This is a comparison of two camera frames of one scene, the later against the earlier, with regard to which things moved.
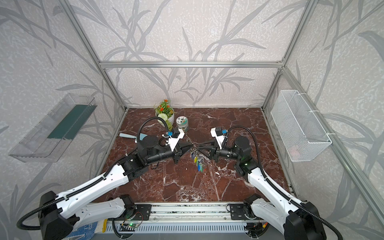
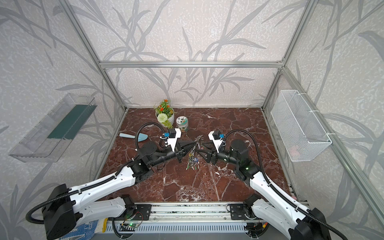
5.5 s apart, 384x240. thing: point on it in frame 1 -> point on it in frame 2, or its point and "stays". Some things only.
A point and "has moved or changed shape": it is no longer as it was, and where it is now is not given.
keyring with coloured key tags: [197, 158] has moved or changed shape
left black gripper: [175, 151] stays
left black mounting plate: [143, 212] stays
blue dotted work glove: [84, 232] stays
